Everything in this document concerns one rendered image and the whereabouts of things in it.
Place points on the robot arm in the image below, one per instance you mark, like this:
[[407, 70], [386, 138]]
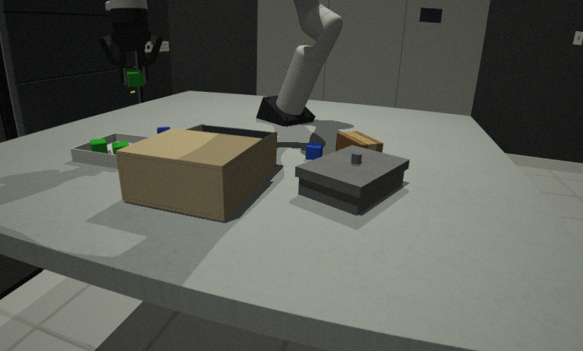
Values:
[[318, 22]]

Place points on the green block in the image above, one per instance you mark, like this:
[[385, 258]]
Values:
[[99, 145], [118, 145], [135, 78]]

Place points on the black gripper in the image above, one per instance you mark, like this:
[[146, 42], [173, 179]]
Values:
[[130, 33]]

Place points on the brown cardboard box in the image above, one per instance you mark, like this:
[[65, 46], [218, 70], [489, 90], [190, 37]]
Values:
[[348, 138]]

